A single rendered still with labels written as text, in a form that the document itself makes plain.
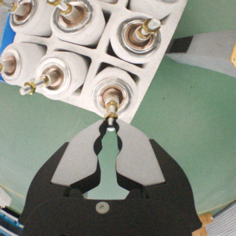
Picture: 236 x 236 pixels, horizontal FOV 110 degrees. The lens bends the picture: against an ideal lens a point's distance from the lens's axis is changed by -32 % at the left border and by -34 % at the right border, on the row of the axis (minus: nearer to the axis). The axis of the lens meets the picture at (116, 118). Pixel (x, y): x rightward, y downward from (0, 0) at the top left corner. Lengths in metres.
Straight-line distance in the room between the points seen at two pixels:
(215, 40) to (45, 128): 0.71
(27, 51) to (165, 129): 0.59
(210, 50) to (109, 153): 0.59
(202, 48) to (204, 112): 0.43
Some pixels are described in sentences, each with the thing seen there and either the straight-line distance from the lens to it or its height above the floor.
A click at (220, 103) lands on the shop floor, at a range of 0.74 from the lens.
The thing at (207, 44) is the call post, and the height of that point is 0.23.
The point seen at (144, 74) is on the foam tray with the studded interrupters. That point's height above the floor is 0.18.
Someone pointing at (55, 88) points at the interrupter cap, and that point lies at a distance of 0.24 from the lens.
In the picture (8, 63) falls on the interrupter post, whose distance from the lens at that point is 0.29.
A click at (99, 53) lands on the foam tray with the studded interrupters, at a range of 0.28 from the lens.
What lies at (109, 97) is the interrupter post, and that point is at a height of 0.28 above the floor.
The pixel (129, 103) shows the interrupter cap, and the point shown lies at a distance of 0.22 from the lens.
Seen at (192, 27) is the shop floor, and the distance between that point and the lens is 0.58.
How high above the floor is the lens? 0.46
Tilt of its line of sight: 62 degrees down
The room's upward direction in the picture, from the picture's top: 179 degrees clockwise
